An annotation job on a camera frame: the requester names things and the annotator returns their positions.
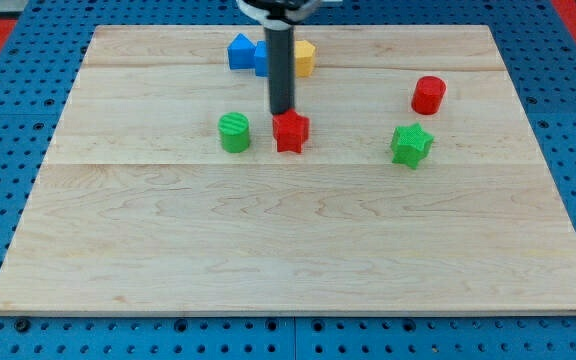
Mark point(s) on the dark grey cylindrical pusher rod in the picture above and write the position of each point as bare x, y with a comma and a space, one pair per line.
280, 69

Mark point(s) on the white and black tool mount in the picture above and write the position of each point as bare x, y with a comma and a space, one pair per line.
283, 13

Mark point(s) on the blue cube block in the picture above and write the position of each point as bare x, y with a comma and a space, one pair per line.
260, 59

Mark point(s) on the yellow hexagon block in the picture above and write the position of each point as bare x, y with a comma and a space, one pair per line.
305, 55

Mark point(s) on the blue triangular block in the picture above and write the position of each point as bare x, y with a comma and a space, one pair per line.
241, 52

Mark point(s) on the red star block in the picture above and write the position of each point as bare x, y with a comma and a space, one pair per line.
290, 131

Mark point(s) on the green cylinder block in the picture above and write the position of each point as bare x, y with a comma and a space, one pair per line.
234, 133

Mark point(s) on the red cylinder block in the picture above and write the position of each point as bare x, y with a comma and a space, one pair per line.
428, 95

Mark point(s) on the green star block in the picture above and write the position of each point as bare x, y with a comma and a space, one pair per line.
410, 145

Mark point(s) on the light wooden board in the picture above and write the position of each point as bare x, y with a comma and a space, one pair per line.
138, 211

